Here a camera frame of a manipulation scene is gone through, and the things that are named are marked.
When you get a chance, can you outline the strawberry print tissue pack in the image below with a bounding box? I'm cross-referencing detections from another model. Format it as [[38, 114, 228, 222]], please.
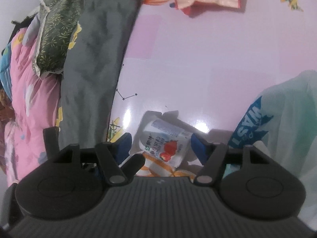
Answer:
[[130, 111, 207, 180]]

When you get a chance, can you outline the pink blanket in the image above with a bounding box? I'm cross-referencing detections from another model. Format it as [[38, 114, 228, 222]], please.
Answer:
[[1, 28, 60, 185]]

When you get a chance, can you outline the grey quilt with yellow patches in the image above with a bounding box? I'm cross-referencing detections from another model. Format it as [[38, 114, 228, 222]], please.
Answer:
[[59, 0, 142, 148]]

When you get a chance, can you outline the light green plastic bag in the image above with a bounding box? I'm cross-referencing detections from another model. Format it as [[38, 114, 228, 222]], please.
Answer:
[[228, 70, 316, 229]]

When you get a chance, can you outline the pink play mat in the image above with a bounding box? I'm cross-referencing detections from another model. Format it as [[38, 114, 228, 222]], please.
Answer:
[[107, 0, 316, 141]]

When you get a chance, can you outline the green patterned pillow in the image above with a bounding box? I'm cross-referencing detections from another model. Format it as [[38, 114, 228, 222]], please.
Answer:
[[32, 0, 85, 77]]

